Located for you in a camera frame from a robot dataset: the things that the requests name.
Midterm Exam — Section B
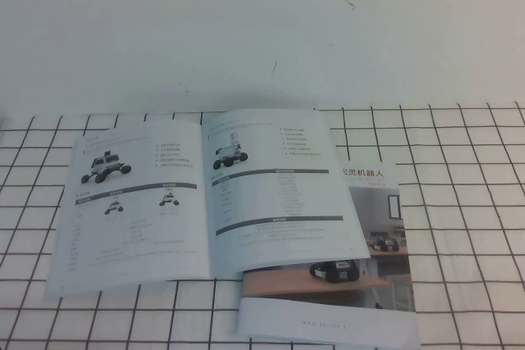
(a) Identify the white product catalogue book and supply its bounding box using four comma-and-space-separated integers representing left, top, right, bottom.
43, 108, 372, 300

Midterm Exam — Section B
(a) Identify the white black-grid tablecloth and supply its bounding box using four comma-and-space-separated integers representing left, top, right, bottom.
0, 102, 525, 350

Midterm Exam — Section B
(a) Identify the closed brochure with robot cover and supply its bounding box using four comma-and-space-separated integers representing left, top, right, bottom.
235, 159, 422, 350

